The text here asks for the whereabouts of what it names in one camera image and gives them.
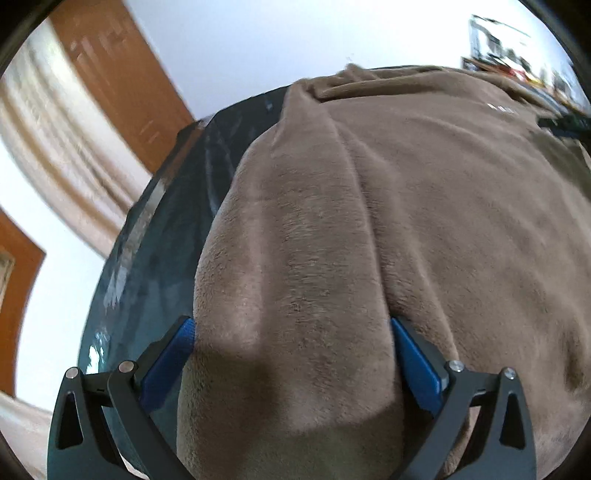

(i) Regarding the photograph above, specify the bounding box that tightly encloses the wooden panelled door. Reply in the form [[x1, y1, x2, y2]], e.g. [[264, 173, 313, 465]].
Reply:
[[48, 0, 195, 176]]

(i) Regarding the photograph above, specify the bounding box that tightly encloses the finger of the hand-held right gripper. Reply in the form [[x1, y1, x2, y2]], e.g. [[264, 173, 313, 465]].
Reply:
[[537, 114, 591, 140]]

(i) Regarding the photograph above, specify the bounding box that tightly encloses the beige curtain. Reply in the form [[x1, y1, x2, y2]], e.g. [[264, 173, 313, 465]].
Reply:
[[0, 18, 153, 257]]

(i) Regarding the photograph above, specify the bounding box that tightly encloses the dark bed cover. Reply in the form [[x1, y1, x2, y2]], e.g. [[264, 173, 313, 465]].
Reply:
[[46, 65, 462, 480]]

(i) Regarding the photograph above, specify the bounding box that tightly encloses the wooden wall panel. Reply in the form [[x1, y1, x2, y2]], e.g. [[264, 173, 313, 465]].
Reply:
[[0, 210, 47, 398]]

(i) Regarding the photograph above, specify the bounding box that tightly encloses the brown fleece sweater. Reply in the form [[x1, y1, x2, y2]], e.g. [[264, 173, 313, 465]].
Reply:
[[175, 64, 591, 480]]

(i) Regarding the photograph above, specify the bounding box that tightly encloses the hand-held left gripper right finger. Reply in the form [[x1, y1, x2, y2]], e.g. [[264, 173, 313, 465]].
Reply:
[[392, 315, 539, 480]]

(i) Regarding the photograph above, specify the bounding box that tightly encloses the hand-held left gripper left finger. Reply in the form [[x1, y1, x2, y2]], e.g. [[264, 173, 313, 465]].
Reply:
[[47, 315, 199, 480]]

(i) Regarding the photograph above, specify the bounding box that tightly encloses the wooden desk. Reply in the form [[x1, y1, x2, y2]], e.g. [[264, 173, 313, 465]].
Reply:
[[462, 55, 591, 116]]

